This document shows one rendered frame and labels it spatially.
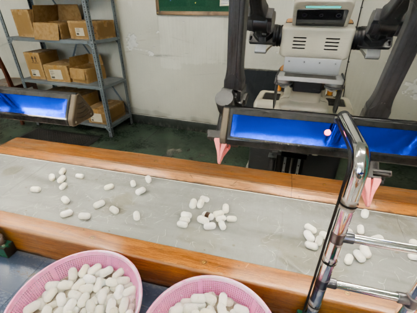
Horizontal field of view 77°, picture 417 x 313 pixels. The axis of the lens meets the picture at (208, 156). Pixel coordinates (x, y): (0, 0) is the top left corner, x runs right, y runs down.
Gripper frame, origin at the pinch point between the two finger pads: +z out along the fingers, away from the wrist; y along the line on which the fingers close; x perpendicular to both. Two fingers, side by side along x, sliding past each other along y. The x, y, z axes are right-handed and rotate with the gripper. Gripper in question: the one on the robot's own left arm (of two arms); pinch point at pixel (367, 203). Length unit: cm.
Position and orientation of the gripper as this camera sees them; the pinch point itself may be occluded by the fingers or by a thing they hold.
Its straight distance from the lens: 86.5
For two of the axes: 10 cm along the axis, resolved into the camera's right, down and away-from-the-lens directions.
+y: 9.7, 1.1, -2.2
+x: 1.7, 3.4, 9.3
